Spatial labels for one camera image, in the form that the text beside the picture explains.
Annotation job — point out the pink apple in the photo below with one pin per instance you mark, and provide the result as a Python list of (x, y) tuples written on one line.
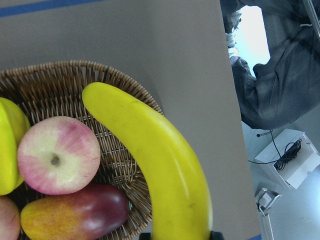
[(59, 155)]

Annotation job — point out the grey cloth cover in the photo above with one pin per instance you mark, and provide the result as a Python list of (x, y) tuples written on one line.
[(287, 87)]

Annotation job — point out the yellow green star fruit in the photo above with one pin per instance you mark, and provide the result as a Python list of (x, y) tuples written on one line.
[(13, 126)]

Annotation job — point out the brown paper table mat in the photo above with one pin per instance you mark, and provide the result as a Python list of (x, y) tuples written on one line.
[(177, 50)]

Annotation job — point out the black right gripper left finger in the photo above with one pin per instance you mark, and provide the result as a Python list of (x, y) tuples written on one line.
[(145, 236)]

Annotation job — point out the red yellow mango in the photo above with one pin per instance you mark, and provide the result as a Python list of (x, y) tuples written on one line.
[(88, 214)]

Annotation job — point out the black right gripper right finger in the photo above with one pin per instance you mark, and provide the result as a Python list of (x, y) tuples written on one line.
[(216, 235)]

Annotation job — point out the red apple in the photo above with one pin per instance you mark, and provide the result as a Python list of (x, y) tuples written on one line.
[(9, 219)]

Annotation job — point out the white box with cable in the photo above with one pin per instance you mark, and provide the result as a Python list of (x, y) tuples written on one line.
[(289, 158)]

